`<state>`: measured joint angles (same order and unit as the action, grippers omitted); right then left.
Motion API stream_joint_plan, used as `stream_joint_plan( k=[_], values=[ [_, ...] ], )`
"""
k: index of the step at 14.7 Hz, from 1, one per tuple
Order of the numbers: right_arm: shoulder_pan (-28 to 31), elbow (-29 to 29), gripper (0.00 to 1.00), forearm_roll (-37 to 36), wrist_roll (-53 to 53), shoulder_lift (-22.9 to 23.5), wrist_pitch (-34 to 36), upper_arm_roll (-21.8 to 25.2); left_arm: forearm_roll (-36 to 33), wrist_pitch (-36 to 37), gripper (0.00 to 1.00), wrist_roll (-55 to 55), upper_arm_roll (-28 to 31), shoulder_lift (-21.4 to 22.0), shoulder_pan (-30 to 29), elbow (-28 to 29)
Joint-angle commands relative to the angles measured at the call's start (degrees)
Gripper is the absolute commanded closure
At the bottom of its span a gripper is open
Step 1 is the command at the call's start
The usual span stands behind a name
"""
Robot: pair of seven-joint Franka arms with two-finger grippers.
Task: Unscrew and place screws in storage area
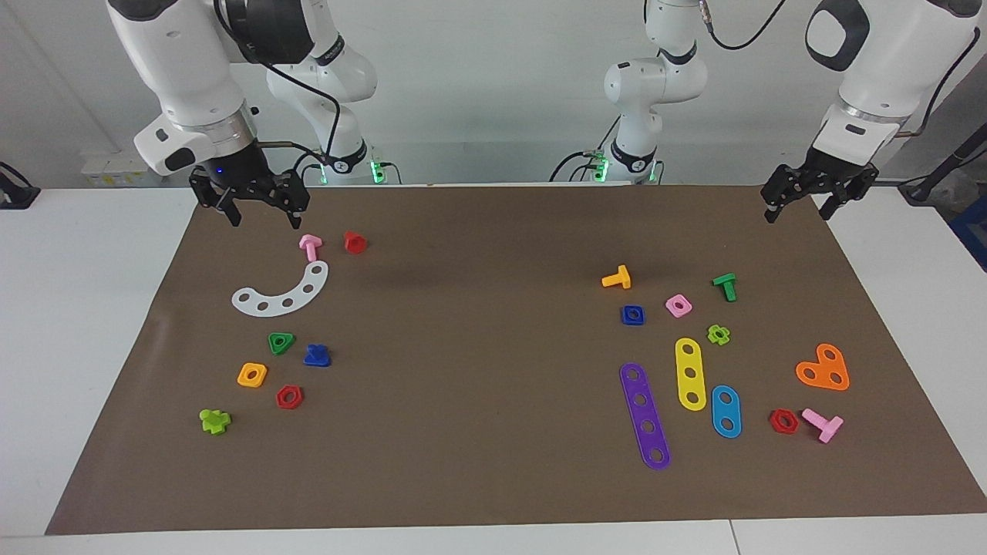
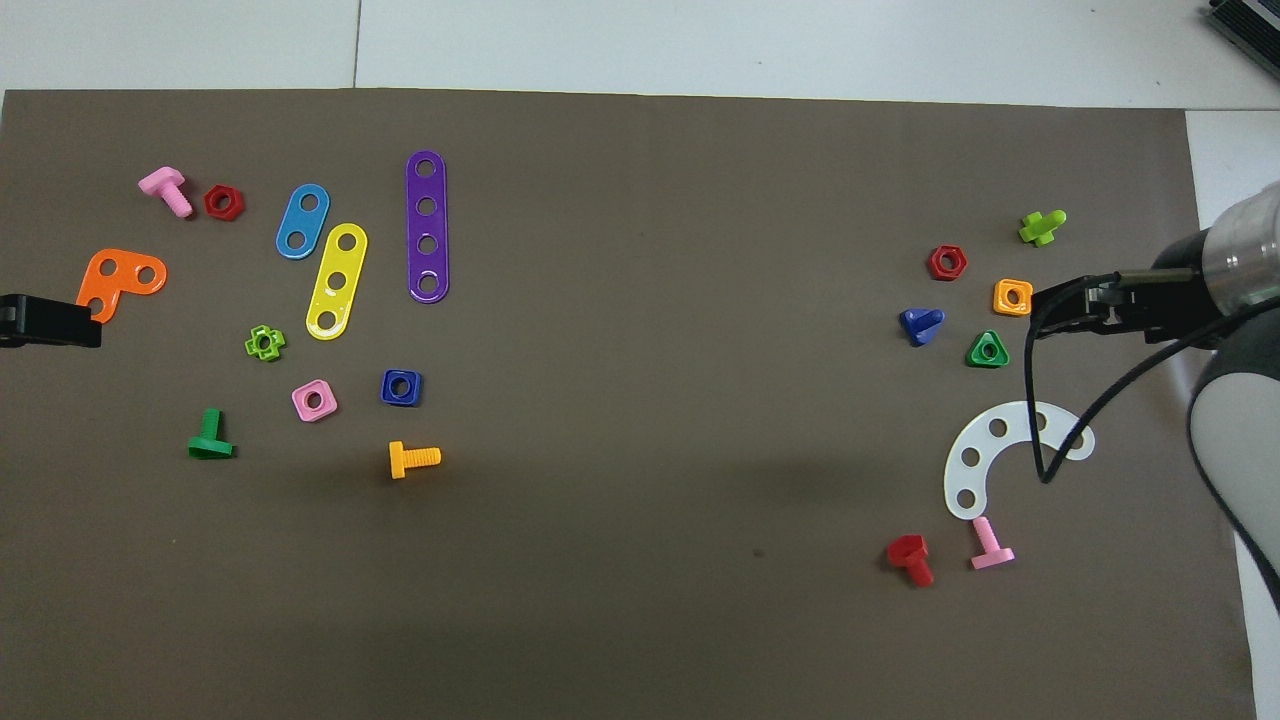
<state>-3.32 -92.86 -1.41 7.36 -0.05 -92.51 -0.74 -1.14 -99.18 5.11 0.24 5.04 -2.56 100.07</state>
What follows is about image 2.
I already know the green plastic bolt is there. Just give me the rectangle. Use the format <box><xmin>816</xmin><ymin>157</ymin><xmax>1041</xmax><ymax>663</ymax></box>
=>
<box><xmin>187</xmin><ymin>407</ymin><xmax>237</xmax><ymax>461</ymax></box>

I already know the pink plastic bolt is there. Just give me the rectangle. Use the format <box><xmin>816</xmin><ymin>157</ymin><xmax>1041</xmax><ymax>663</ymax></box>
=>
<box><xmin>969</xmin><ymin>515</ymin><xmax>1016</xmax><ymax>572</ymax></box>
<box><xmin>137</xmin><ymin>166</ymin><xmax>195</xmax><ymax>220</ymax></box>

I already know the pink square nut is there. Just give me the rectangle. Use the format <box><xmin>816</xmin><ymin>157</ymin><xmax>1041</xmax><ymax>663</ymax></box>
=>
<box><xmin>291</xmin><ymin>379</ymin><xmax>339</xmax><ymax>424</ymax></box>

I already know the white curved hole plate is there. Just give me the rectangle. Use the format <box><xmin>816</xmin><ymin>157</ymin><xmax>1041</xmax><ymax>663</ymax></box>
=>
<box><xmin>943</xmin><ymin>401</ymin><xmax>1097</xmax><ymax>522</ymax></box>

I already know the blue triangle-head bolt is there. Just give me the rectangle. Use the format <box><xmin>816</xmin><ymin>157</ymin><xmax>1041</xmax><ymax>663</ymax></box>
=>
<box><xmin>899</xmin><ymin>306</ymin><xmax>946</xmax><ymax>348</ymax></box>

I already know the purple four-hole plate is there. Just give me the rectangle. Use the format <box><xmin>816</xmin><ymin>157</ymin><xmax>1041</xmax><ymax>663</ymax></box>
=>
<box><xmin>405</xmin><ymin>150</ymin><xmax>451</xmax><ymax>304</ymax></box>

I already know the blue two-hole plate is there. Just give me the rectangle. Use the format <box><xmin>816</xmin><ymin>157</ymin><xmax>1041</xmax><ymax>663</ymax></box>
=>
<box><xmin>275</xmin><ymin>183</ymin><xmax>331</xmax><ymax>261</ymax></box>

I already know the yellow three-hole plate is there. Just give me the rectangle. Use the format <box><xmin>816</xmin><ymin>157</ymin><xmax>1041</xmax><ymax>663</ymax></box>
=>
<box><xmin>305</xmin><ymin>222</ymin><xmax>370</xmax><ymax>342</ymax></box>

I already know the orange angled three-hole plate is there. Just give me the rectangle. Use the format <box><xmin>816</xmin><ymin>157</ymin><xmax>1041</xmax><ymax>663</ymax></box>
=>
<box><xmin>76</xmin><ymin>248</ymin><xmax>169</xmax><ymax>324</ymax></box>

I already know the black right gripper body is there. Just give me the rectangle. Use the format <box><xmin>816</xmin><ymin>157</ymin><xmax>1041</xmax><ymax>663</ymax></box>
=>
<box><xmin>1118</xmin><ymin>228</ymin><xmax>1216</xmax><ymax>336</ymax></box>

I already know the lime green cross bolt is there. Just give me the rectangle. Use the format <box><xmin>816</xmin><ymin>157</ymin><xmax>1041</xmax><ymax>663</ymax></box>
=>
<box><xmin>1018</xmin><ymin>209</ymin><xmax>1068</xmax><ymax>247</ymax></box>

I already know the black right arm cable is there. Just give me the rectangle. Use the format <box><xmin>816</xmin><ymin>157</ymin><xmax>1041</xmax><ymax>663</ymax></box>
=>
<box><xmin>1022</xmin><ymin>268</ymin><xmax>1280</xmax><ymax>486</ymax></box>

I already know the brown table mat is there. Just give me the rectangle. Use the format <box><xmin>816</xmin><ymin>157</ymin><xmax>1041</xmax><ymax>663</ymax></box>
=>
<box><xmin>0</xmin><ymin>88</ymin><xmax>1259</xmax><ymax>720</ymax></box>

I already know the red plastic bolt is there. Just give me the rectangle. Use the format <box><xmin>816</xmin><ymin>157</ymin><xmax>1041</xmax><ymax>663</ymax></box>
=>
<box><xmin>886</xmin><ymin>534</ymin><xmax>936</xmax><ymax>589</ymax></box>

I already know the dark grey ribbed device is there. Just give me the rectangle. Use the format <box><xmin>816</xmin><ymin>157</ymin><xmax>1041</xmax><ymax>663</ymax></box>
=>
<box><xmin>1203</xmin><ymin>0</ymin><xmax>1280</xmax><ymax>83</ymax></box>

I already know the orange plastic bolt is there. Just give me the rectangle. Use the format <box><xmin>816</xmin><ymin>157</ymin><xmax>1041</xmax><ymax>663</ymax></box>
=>
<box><xmin>388</xmin><ymin>440</ymin><xmax>443</xmax><ymax>481</ymax></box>

